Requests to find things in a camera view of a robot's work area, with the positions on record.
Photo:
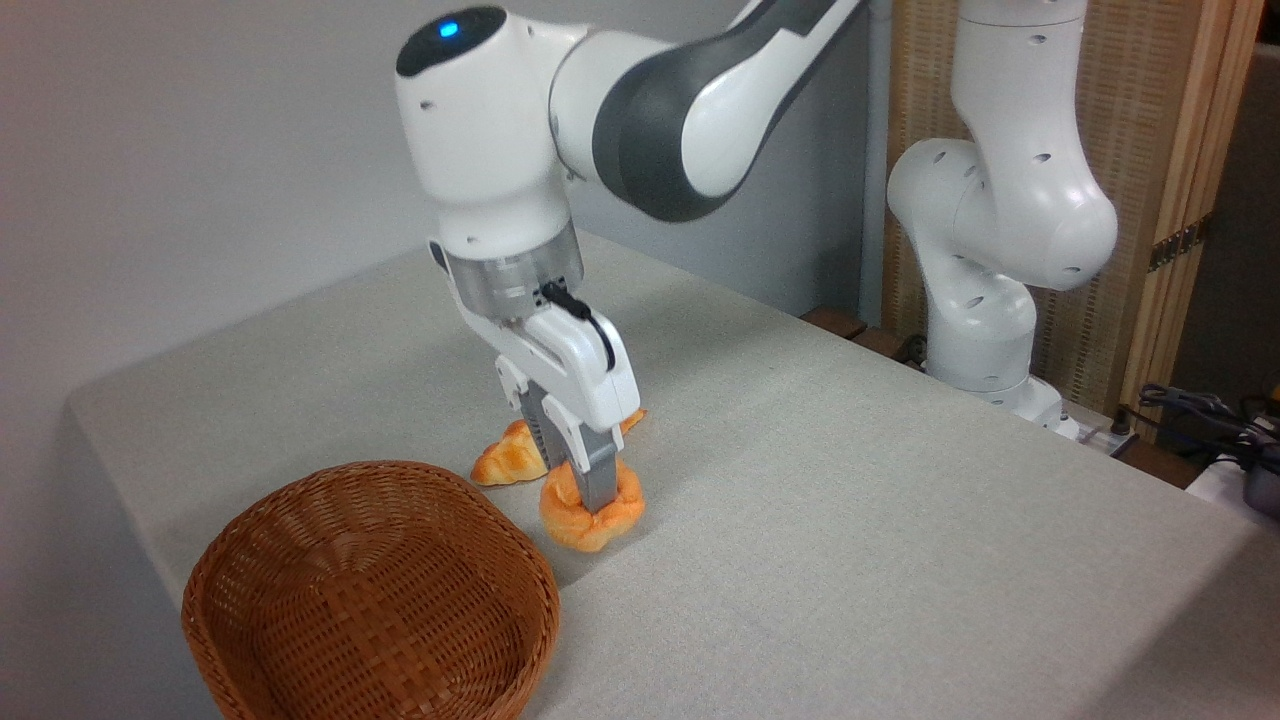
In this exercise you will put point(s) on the black screen hinge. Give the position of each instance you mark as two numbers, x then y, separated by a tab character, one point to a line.
1180	243

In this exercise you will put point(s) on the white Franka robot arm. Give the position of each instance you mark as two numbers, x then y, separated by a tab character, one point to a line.
480	150

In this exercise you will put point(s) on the wooden rattan folding screen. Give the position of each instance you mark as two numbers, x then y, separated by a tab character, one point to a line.
1135	80

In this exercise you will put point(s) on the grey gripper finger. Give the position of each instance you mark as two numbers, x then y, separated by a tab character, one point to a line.
528	405
598	475

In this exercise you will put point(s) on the long braided bread loaf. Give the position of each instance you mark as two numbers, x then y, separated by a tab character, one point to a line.
505	462

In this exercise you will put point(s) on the brown woven wicker basket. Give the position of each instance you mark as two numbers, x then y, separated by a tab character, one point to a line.
380	600

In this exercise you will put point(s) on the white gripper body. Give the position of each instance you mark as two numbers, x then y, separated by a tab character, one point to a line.
575	365

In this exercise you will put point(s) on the grey tablecloth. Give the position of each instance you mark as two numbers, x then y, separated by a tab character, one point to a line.
850	500

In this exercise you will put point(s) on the white power strip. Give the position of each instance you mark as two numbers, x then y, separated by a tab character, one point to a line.
1095	435

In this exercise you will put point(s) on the round knotted bread roll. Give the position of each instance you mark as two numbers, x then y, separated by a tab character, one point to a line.
570	525

